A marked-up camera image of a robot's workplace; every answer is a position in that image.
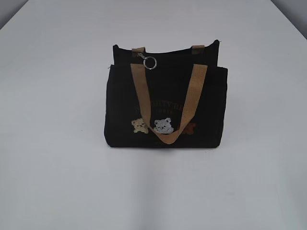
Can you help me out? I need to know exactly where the black canvas tote bag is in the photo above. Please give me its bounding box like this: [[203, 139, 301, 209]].
[[104, 40, 228, 148]]

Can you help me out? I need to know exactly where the silver key ring zipper pull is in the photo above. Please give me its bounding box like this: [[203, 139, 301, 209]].
[[137, 53, 157, 70]]

